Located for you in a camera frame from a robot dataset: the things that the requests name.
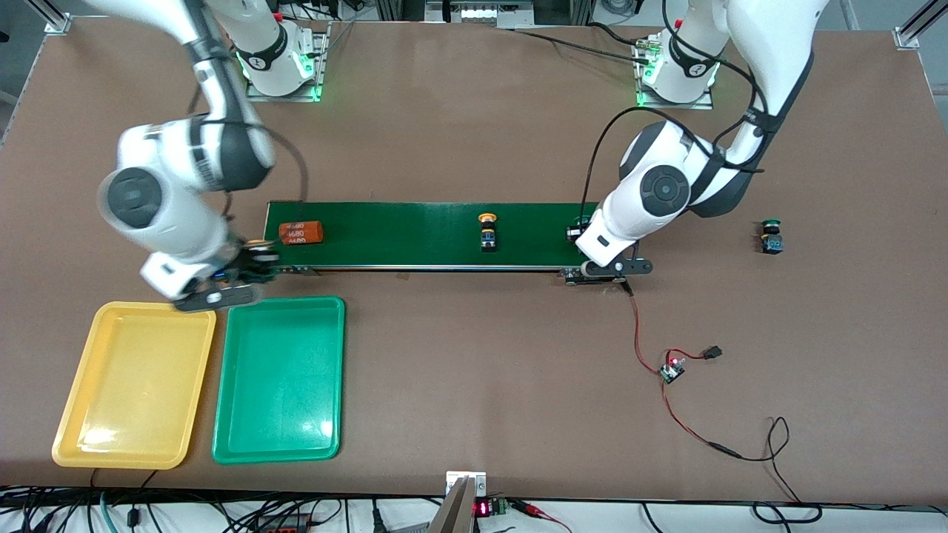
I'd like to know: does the orange cylinder printed 4680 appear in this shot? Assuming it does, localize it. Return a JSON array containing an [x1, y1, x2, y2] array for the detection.
[[278, 220, 325, 246]]

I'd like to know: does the green plastic tray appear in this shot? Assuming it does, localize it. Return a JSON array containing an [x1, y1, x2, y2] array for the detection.
[[212, 295, 347, 465]]

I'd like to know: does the green conveyor belt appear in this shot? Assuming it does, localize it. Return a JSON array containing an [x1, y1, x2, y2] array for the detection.
[[257, 200, 632, 286]]

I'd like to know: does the yellow plastic tray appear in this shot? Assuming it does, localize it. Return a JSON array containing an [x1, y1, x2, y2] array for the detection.
[[51, 301, 217, 470]]

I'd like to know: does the red probe lead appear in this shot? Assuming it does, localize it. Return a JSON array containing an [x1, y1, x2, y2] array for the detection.
[[511, 500, 573, 533]]

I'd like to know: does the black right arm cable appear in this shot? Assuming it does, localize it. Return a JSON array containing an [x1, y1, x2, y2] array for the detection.
[[222, 126, 308, 223]]

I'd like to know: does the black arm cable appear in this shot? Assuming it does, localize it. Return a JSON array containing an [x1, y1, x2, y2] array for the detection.
[[581, 0, 771, 223], [222, 126, 308, 223]]

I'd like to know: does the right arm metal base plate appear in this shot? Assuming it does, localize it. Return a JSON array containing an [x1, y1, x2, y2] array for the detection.
[[244, 22, 331, 103]]

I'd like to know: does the silver camera bracket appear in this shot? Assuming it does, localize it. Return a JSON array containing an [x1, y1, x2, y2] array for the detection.
[[428, 471, 488, 533]]

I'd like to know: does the aluminium frame profile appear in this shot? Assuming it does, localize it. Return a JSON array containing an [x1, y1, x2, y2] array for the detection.
[[30, 0, 73, 35], [895, 0, 948, 51]]

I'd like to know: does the black base cable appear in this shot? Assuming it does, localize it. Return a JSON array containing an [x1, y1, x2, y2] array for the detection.
[[511, 21, 652, 64]]

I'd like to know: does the red black conveyor wire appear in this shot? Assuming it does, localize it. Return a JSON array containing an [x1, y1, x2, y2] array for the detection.
[[626, 285, 665, 373]]

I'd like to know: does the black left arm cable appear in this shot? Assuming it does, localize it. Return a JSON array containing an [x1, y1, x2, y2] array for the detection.
[[581, 0, 771, 223]]

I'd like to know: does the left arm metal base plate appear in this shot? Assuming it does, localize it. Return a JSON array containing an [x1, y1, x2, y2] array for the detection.
[[635, 37, 715, 110]]

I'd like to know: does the long red black supply wire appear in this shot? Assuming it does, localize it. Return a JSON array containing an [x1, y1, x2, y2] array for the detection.
[[661, 381, 804, 504]]

